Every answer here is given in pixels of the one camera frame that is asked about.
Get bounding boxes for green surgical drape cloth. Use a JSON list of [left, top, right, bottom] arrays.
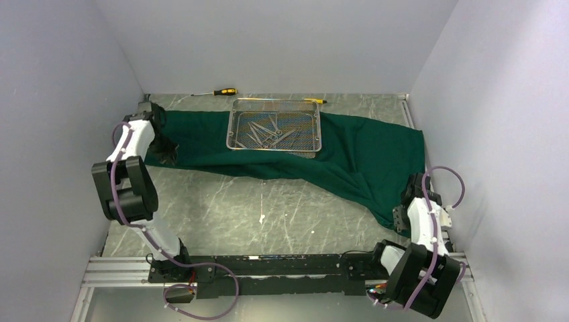
[[164, 111, 425, 229]]

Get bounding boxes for wire mesh instrument tray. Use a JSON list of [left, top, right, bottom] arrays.
[[226, 98, 323, 158]]

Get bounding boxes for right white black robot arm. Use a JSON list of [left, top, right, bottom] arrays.
[[366, 173, 466, 319]]

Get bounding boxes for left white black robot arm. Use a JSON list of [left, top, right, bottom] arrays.
[[91, 100, 190, 267]]

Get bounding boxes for steel surgical forceps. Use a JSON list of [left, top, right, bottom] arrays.
[[248, 122, 270, 148]]

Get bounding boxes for steel surgical scissors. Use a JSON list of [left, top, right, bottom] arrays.
[[268, 115, 282, 139]]

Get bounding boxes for small yellow screwdriver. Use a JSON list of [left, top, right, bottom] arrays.
[[303, 98, 328, 104]]

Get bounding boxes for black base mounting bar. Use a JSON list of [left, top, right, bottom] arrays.
[[147, 252, 388, 299]]

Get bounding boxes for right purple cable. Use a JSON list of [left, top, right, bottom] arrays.
[[366, 166, 466, 311]]

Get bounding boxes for yellow black handled screwdriver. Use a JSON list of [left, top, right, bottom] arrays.
[[191, 88, 238, 97]]

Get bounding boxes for aluminium front rail frame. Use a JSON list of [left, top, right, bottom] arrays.
[[70, 252, 487, 321]]

